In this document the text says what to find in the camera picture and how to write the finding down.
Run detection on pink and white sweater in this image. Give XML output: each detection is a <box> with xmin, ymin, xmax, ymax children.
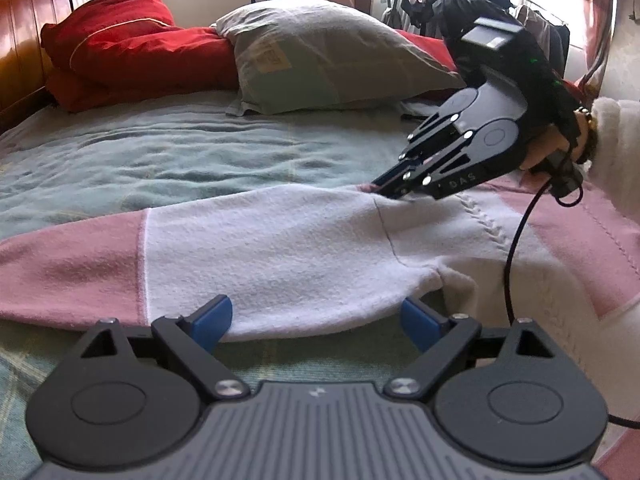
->
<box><xmin>0</xmin><ymin>171</ymin><xmax>640</xmax><ymax>480</ymax></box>

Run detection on hanging clothes on rack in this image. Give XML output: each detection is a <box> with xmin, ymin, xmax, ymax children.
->
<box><xmin>515</xmin><ymin>4</ymin><xmax>570</xmax><ymax>76</ymax></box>

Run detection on person's right hand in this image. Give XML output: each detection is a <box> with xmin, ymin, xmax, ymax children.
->
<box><xmin>520</xmin><ymin>108</ymin><xmax>596</xmax><ymax>171</ymax></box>

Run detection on red quilt behind backpack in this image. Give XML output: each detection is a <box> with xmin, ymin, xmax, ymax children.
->
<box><xmin>398</xmin><ymin>30</ymin><xmax>457</xmax><ymax>102</ymax></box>

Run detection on white fleece right sleeve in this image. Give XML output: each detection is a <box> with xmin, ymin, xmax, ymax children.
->
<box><xmin>588</xmin><ymin>98</ymin><xmax>640</xmax><ymax>223</ymax></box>

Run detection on black backpack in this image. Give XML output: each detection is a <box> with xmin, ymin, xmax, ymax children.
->
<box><xmin>400</xmin><ymin>0</ymin><xmax>580</xmax><ymax>126</ymax></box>

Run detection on grey pillow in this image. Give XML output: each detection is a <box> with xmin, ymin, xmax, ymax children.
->
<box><xmin>215</xmin><ymin>0</ymin><xmax>464</xmax><ymax>115</ymax></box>

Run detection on right pink curtain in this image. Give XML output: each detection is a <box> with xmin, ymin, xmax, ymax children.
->
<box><xmin>579</xmin><ymin>0</ymin><xmax>613</xmax><ymax>89</ymax></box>

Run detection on green plaid bed blanket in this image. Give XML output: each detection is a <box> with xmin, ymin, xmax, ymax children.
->
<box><xmin>1</xmin><ymin>91</ymin><xmax>430</xmax><ymax>479</ymax></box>

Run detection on red pillow at headboard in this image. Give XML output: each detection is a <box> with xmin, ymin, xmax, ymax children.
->
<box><xmin>40</xmin><ymin>0</ymin><xmax>239</xmax><ymax>113</ymax></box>

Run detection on wooden headboard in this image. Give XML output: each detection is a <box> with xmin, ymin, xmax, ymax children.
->
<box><xmin>0</xmin><ymin>0</ymin><xmax>87</xmax><ymax>132</ymax></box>

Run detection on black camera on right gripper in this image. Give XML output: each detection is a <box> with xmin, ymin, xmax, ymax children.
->
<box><xmin>461</xmin><ymin>18</ymin><xmax>524</xmax><ymax>58</ymax></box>

